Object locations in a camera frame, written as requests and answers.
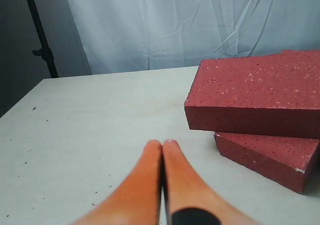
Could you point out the red brick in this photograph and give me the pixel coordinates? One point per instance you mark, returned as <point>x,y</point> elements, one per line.
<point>288,161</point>
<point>276,94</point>

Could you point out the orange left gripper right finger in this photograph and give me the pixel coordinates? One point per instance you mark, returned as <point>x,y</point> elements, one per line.
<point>189,200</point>

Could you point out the black stand pole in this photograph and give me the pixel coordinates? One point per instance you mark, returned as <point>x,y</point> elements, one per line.
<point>45,51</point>

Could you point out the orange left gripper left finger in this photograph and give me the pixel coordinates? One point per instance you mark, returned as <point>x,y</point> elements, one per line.
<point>137,200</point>

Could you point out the white backdrop cloth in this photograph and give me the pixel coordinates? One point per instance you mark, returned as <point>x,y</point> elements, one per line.
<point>136,35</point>

